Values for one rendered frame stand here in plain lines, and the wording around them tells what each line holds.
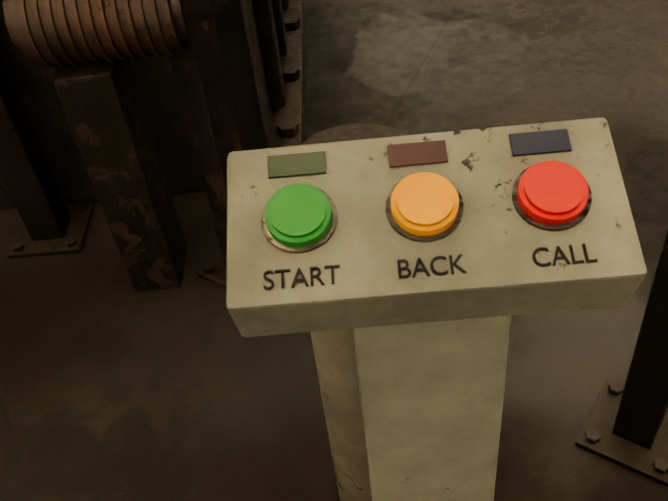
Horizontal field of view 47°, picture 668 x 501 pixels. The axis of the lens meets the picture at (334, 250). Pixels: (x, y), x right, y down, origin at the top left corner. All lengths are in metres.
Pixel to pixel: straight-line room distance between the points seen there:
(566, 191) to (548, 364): 0.71
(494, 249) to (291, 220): 0.12
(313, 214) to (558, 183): 0.14
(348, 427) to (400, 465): 0.22
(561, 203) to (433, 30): 1.49
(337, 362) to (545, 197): 0.34
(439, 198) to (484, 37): 1.45
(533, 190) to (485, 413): 0.18
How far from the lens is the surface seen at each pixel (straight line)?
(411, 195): 0.46
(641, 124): 1.63
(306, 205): 0.46
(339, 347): 0.72
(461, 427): 0.58
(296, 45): 1.77
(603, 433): 1.09
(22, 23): 1.06
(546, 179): 0.47
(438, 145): 0.49
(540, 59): 1.81
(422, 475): 0.63
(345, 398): 0.78
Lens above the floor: 0.90
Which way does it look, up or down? 43 degrees down
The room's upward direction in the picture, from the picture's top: 7 degrees counter-clockwise
